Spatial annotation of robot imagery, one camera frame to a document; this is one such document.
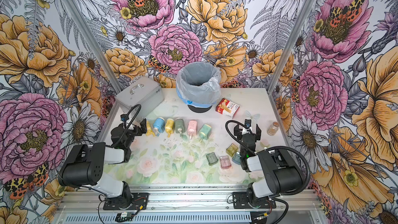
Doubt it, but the yellow pencil sharpener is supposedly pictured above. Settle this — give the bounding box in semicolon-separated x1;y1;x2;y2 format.
164;118;174;138
146;121;155;136

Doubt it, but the yellow transparent shavings tray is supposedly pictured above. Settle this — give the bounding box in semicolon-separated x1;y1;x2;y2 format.
226;144;238;158

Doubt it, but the blue transparent shavings tray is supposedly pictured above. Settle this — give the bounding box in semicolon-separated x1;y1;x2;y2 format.
232;151;241;165

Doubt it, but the blue pencil sharpener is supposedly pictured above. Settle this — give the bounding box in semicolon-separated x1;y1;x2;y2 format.
152;117;165;136

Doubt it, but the pink transparent shavings tray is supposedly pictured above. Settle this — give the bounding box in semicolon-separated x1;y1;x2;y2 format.
220;156;232;170

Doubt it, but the grey green shavings tray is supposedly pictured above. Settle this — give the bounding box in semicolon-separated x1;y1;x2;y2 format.
206;152;219;166

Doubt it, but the dark green pencil sharpener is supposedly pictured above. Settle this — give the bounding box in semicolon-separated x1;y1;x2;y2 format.
174;118;185;136

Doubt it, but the mint green pencil sharpener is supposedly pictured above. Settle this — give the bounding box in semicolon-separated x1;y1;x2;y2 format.
199;124;211;140

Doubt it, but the pink pencil sharpener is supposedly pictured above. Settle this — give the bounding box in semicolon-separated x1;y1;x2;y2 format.
187;120;198;140

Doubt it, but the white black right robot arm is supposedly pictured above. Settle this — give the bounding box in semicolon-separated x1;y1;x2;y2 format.
226;120;311;209

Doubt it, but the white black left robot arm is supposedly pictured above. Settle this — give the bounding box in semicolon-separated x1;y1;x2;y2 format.
59;119;149;211

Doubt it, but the silver metal case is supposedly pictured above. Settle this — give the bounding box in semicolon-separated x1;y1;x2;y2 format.
116;77;164;122

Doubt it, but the red white cardboard box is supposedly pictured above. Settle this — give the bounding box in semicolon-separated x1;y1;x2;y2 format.
216;98;240;119

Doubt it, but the floral table mat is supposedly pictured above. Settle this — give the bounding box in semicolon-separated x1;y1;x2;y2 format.
102;111;280;185

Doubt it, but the black bin with plastic liner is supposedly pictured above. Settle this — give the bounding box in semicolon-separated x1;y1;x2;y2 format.
176;62;221;113

